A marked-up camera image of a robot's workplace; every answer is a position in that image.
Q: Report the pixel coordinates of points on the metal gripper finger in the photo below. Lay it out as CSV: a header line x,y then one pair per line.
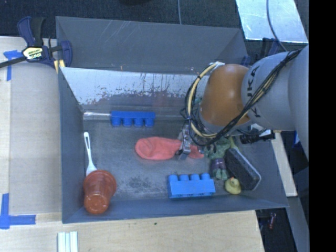
x,y
186,148
180,148

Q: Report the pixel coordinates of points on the red-pink cloth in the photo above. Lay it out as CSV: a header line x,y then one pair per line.
x,y
156,148

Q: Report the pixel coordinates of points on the green and purple toy figure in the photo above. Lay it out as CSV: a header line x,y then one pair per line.
x,y
220,164

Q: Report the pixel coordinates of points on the grey metal bin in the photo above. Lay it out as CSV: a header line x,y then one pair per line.
x,y
147,167

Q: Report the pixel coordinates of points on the blue toy brick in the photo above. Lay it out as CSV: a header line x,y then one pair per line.
x,y
190,188
132,117

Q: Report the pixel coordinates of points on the yellow rubber duck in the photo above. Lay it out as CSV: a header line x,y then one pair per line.
x,y
233,186

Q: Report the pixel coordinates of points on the black felt eraser block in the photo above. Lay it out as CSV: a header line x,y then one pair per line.
x,y
242,169

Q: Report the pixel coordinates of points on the white plastic fork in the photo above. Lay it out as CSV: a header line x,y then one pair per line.
x,y
89,153

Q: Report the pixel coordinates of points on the orange plastic cup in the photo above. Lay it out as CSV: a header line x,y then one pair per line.
x,y
98,190

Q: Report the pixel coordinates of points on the pale wood board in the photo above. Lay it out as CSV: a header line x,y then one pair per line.
x,y
34,140

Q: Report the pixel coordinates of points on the black cylinder on white bracket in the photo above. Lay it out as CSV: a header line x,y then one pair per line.
x,y
250,138

